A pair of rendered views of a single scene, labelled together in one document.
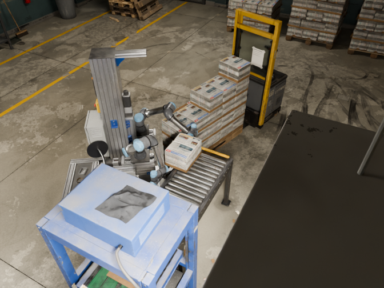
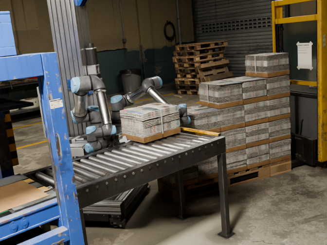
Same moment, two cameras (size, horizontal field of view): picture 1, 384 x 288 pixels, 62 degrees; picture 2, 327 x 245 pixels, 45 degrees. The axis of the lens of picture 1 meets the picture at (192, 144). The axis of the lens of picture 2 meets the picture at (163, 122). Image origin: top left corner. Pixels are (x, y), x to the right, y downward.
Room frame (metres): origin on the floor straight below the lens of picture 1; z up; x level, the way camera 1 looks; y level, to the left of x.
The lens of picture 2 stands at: (-0.01, -1.16, 1.58)
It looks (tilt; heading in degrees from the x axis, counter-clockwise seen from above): 12 degrees down; 22
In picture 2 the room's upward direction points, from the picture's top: 5 degrees counter-clockwise
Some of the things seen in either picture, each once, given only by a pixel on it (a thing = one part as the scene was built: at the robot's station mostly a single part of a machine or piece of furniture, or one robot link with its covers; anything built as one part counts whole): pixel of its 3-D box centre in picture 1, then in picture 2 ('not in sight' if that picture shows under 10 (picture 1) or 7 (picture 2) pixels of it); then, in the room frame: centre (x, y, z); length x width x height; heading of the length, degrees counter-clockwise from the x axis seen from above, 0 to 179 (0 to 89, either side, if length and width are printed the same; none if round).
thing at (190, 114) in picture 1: (199, 130); (212, 146); (3.81, -0.12, 0.42); 1.17 x 0.39 x 0.83; 135
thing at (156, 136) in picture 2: (179, 163); (140, 135); (2.68, 0.15, 0.83); 0.29 x 0.16 x 0.04; 62
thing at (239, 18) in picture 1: (234, 64); (279, 77); (4.86, -0.70, 0.97); 0.09 x 0.09 x 1.75; 45
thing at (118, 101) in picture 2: (139, 119); (117, 102); (3.33, 0.68, 0.98); 0.13 x 0.12 x 0.14; 162
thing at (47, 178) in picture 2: not in sight; (54, 183); (1.80, 0.33, 0.77); 0.47 x 0.05 x 0.05; 62
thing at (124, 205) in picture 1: (126, 200); not in sight; (1.37, 0.44, 1.78); 0.32 x 0.28 x 0.05; 62
